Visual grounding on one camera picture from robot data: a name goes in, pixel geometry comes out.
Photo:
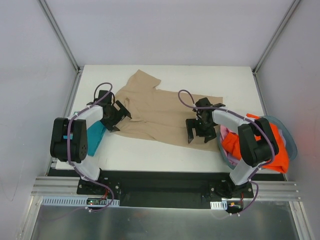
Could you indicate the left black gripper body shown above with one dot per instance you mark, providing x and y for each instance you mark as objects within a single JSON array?
[{"x": 118, "y": 116}]

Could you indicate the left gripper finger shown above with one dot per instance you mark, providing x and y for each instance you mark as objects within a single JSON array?
[
  {"x": 112, "y": 128},
  {"x": 121, "y": 112}
]

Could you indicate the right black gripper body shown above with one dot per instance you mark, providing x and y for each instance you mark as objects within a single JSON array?
[{"x": 200, "y": 129}]

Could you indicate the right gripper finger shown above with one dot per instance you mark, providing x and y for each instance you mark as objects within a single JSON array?
[
  {"x": 191, "y": 125},
  {"x": 209, "y": 135}
]

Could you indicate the beige t shirt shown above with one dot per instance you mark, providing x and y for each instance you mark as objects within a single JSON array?
[{"x": 158, "y": 115}]

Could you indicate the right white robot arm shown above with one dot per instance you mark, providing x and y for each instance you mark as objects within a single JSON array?
[{"x": 257, "y": 143}]

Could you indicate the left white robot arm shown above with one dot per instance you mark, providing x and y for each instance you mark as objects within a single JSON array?
[{"x": 87, "y": 170}]

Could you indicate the pink t shirt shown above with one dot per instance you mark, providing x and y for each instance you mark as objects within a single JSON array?
[{"x": 228, "y": 140}]

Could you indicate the lavender t shirt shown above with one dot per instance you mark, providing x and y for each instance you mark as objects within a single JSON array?
[{"x": 281, "y": 161}]

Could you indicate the folded teal t shirt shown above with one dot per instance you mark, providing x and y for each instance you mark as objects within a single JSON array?
[{"x": 84, "y": 140}]

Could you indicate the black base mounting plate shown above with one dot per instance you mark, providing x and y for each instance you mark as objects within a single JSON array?
[{"x": 152, "y": 189}]

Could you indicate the translucent blue laundry basket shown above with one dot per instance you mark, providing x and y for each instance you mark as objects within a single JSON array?
[{"x": 290, "y": 140}]

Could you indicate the orange t shirt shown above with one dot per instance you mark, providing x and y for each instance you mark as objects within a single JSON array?
[{"x": 280, "y": 145}]

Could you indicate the right white cable duct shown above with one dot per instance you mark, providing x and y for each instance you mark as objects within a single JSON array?
[{"x": 219, "y": 205}]

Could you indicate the white cable duct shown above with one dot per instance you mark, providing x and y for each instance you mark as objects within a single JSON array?
[
  {"x": 67, "y": 201},
  {"x": 219, "y": 205}
]

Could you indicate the aluminium front rail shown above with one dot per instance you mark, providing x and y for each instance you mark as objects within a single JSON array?
[{"x": 287, "y": 191}]

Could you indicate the left white cable duct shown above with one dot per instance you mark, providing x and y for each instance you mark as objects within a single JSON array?
[{"x": 67, "y": 201}]

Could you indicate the left aluminium frame post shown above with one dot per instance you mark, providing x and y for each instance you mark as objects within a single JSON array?
[{"x": 59, "y": 34}]

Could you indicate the aluminium frame post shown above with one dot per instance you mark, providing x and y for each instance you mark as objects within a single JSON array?
[
  {"x": 277, "y": 34},
  {"x": 59, "y": 34}
]

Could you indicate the right aluminium frame post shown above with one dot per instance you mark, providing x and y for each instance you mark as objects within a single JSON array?
[{"x": 277, "y": 34}]

